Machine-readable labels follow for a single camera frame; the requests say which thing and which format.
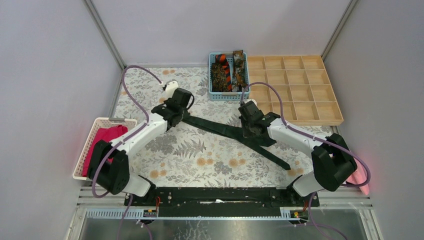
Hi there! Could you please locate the orange grey floral tie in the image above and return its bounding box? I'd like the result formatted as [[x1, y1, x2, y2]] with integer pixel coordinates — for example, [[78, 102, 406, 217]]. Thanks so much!
[[231, 50, 248, 92]]

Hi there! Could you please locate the dark green leaf tie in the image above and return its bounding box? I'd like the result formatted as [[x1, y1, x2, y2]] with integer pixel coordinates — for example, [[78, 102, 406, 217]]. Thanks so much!
[[182, 115, 291, 170]]

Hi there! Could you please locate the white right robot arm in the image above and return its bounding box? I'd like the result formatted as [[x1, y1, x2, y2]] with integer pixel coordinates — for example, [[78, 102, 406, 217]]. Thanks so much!
[[238, 101, 358, 206]]

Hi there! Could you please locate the orange black striped tie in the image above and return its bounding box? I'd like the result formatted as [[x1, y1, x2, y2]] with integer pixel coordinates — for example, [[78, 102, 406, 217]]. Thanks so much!
[[215, 54, 233, 92]]

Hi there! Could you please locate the black gold patterned tie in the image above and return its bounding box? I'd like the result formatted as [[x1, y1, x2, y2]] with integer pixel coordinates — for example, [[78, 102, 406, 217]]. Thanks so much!
[[210, 62, 227, 92]]

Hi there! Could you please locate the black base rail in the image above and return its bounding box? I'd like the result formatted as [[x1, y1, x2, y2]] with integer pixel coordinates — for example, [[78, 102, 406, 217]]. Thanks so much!
[[124, 187, 320, 218]]

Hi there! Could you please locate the pink cloth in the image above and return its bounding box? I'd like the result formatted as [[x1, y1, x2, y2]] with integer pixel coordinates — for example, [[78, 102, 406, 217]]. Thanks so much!
[[346, 159, 370, 196]]

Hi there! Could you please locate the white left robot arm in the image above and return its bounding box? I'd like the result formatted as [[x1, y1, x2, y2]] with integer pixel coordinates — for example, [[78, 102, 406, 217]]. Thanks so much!
[[87, 87, 194, 206]]

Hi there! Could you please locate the red cloth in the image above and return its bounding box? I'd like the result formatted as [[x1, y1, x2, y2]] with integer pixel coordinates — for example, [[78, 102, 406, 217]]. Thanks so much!
[[81, 124, 129, 178]]

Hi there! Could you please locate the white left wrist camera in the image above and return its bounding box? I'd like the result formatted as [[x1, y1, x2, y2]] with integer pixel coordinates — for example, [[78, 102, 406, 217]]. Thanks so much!
[[162, 80, 179, 99]]

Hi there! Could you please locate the wooden compartment tray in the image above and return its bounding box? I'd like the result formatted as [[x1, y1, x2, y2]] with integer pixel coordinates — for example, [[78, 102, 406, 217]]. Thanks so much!
[[247, 55, 344, 126]]

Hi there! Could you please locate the white plastic basket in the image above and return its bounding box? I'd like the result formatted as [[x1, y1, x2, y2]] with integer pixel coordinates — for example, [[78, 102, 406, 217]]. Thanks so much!
[[72, 117, 137, 181]]

